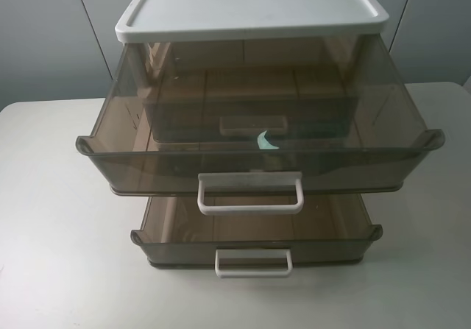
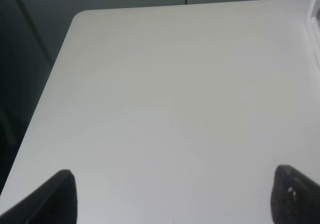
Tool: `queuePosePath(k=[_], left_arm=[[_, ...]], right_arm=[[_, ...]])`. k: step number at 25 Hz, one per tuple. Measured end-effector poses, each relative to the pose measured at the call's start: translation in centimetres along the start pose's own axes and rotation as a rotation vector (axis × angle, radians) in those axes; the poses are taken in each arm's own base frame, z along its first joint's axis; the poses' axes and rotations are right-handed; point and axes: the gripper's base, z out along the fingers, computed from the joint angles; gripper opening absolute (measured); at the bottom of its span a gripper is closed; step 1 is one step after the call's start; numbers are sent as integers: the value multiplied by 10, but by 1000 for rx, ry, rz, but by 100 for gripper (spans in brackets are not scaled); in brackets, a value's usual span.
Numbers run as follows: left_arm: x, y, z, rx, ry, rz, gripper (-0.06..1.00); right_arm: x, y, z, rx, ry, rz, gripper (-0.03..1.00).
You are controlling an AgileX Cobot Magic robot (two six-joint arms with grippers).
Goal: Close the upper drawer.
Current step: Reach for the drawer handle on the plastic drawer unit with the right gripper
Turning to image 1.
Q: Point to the smoky transparent middle drawer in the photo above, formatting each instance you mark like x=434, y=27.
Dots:
x=215, y=105

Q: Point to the smoky transparent drawer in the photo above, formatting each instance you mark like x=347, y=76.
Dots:
x=215, y=105
x=386, y=141
x=330, y=229

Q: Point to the white plastic drawer cabinet frame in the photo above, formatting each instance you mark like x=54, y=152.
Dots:
x=206, y=34

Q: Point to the teal crescent-shaped scrap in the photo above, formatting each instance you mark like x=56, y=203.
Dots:
x=263, y=143

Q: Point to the smoky transparent upper drawer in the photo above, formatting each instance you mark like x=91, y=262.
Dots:
x=386, y=141

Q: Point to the smoky transparent lower drawer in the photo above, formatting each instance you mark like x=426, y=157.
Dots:
x=330, y=229

